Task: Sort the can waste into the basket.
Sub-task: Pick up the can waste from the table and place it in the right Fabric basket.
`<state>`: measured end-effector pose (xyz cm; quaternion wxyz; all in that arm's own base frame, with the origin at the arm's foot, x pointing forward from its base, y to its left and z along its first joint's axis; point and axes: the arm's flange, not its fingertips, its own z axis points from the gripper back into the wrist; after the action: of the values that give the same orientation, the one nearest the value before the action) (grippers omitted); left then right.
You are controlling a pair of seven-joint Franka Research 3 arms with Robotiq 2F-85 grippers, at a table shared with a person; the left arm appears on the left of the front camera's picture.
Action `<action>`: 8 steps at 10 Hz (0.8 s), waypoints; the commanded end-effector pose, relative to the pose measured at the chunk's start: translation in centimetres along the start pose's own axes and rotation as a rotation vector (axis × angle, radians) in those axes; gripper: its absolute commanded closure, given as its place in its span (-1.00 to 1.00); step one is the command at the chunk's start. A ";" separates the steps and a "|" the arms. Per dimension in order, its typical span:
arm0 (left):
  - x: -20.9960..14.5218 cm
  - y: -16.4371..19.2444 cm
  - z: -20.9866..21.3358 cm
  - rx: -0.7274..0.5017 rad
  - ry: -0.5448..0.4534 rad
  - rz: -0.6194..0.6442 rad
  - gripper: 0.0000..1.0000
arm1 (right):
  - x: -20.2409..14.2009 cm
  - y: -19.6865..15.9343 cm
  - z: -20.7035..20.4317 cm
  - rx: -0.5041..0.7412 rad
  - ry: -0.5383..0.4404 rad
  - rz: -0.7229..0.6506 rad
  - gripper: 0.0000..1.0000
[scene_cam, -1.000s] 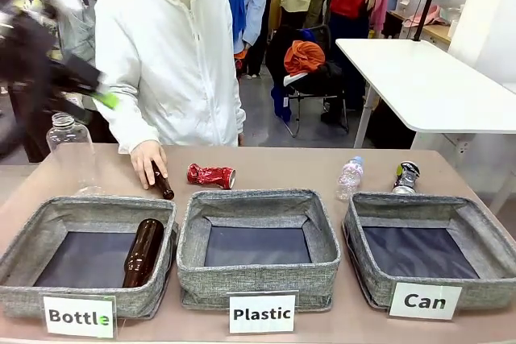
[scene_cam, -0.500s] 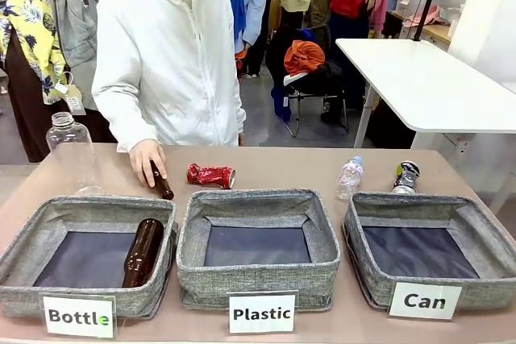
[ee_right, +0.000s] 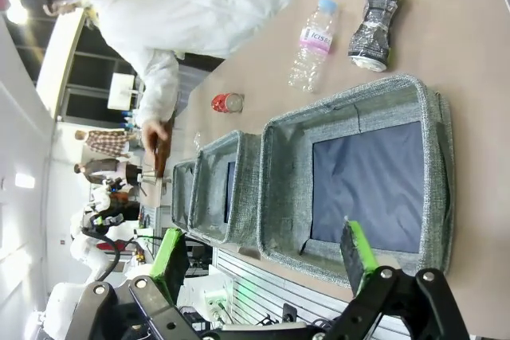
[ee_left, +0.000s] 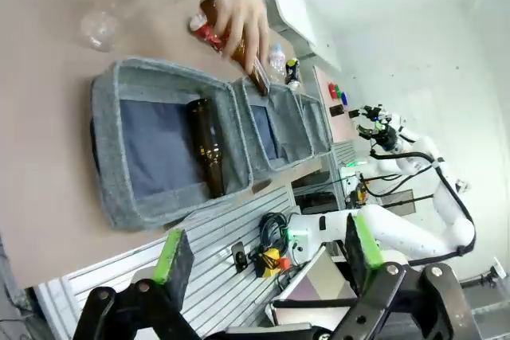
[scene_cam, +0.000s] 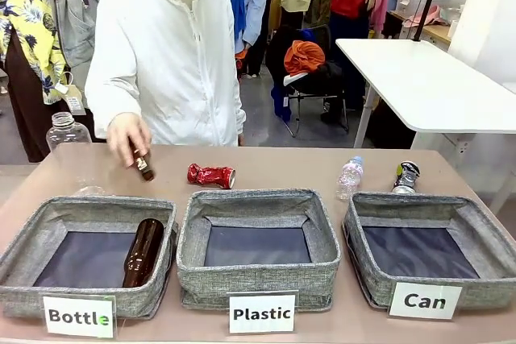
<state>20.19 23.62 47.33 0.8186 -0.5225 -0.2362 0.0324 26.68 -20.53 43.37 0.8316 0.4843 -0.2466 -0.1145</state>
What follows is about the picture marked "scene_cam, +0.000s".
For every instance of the person's right hand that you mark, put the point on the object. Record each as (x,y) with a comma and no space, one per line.
(121,130)

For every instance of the brown glass bottle with label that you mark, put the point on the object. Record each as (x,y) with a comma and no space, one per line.
(146,168)

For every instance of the large clear plastic bottle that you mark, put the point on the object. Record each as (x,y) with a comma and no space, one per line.
(66,134)

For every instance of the crushed red can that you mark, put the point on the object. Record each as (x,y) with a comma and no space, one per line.
(209,176)

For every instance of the small pink-label plastic bottle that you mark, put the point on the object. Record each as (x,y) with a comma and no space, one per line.
(350,179)

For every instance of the person's right forearm white sleeve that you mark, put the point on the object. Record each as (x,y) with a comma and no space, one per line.
(109,98)

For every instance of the grey fabric basket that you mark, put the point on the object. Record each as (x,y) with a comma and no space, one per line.
(20,295)
(258,275)
(375,279)

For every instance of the crushed black silver can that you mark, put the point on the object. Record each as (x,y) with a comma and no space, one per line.
(406,176)

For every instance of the Can label sign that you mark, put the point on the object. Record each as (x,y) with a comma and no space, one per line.
(425,301)

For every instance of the beige paper tag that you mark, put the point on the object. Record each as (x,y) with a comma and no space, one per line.
(74,102)

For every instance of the person in white jacket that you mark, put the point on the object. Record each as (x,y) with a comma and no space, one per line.
(173,58)

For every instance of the grey hanging jacket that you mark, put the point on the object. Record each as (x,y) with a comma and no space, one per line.
(76,17)

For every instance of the plain brown glass bottle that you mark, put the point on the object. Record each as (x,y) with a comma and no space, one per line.
(143,251)

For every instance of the yellow floral shirt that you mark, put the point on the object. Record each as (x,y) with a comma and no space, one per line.
(28,17)

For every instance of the blue cloth on chair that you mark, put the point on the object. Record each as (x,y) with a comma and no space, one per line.
(281,104)

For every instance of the Bottle label sign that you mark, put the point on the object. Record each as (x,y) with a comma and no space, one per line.
(78,316)

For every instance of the orange cloth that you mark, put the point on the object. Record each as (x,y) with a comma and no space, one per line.
(302,58)

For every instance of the black metal chair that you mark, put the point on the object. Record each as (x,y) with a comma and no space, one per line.
(314,95)

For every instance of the black jacket on chair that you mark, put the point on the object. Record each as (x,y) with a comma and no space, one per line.
(322,78)

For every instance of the Plastic label sign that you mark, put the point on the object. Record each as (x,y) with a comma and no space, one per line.
(262,313)

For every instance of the dark blue trousers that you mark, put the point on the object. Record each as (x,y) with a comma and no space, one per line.
(350,58)

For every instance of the white table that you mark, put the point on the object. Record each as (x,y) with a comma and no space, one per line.
(423,86)

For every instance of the pink cloth on desk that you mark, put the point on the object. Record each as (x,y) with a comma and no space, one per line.
(427,17)

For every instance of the wooden desk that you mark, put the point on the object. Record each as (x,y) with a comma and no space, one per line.
(437,31)

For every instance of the black pole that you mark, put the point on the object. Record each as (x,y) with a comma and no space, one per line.
(428,1)

